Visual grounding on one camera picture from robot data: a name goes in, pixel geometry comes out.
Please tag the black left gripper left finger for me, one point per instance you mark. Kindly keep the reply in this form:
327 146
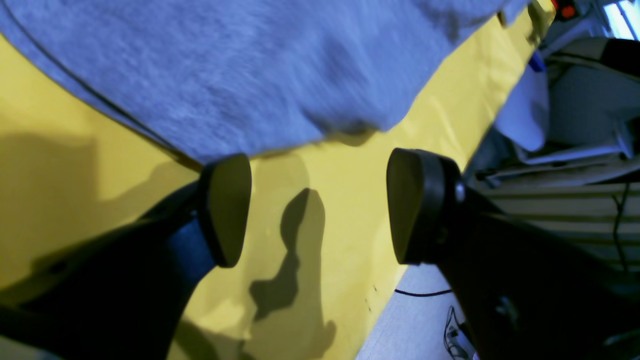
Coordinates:
121 295

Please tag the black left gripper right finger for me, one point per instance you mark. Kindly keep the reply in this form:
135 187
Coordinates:
526 294

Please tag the grey t-shirt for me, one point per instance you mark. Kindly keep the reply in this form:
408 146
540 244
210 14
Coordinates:
209 78

